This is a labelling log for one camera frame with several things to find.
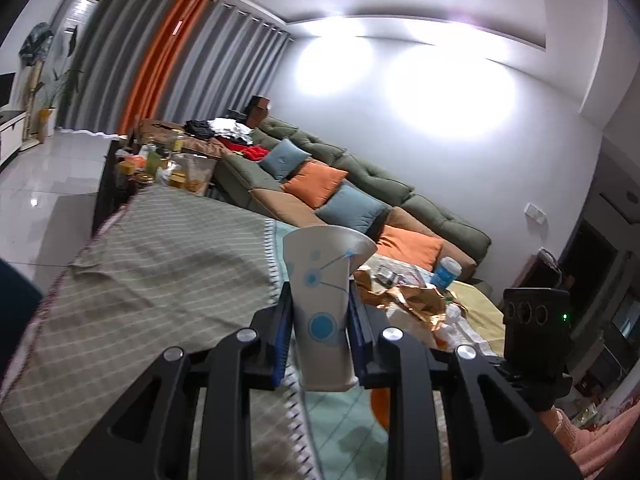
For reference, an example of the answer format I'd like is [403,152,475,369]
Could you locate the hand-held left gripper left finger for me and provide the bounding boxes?
[56,282,296,480]

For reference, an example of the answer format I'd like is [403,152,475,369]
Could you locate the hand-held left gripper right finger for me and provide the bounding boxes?
[347,282,583,480]

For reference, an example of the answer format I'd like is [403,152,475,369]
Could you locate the white blue-dotted paper cup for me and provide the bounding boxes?
[282,226,377,392]

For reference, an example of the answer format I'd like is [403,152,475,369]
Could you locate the gold wrapper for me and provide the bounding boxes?
[355,267,451,318]

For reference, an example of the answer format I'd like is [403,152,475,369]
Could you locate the orange peel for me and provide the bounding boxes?
[370,390,392,431]

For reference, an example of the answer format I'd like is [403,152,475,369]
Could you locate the person's right forearm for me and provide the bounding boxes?
[542,400,640,480]

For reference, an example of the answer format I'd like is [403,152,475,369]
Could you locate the orange cushion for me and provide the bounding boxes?
[372,225,446,273]
[282,160,349,209]

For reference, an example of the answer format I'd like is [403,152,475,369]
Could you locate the blue cup with white lid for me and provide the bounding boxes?
[431,256,462,291]

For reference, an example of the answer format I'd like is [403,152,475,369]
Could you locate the blue cushion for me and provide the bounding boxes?
[260,138,312,182]
[315,183,390,238]

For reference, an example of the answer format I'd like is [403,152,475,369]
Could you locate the green and brown sofa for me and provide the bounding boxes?
[137,115,493,286]

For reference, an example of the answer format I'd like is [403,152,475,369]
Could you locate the white clothes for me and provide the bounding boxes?
[207,117,253,143]

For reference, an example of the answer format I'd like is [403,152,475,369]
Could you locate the black clothes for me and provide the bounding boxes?
[185,119,218,138]

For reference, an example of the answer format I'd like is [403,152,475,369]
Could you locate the brown wooden speaker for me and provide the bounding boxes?
[244,95,271,128]

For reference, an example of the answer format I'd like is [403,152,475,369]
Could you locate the dark coffee table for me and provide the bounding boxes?
[97,135,221,226]

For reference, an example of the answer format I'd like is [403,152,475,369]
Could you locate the blue chair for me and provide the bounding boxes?
[0,257,43,376]

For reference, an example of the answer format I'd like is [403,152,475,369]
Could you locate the grey curtain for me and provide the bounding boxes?
[57,0,186,133]
[160,0,291,131]

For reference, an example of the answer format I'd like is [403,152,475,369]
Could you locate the orange curtain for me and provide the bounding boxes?
[145,0,211,126]
[119,0,193,136]

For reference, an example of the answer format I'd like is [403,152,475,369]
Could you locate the tall leafy plant yellow vase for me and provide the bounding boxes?
[42,67,83,136]

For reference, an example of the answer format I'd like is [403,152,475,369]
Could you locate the white television cabinet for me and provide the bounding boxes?
[0,107,27,166]

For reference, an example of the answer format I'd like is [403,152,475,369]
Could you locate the white standing air conditioner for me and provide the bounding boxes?
[50,0,101,126]

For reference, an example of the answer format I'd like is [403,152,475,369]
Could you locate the standing fan with patterned cover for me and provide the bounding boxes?
[20,22,55,141]

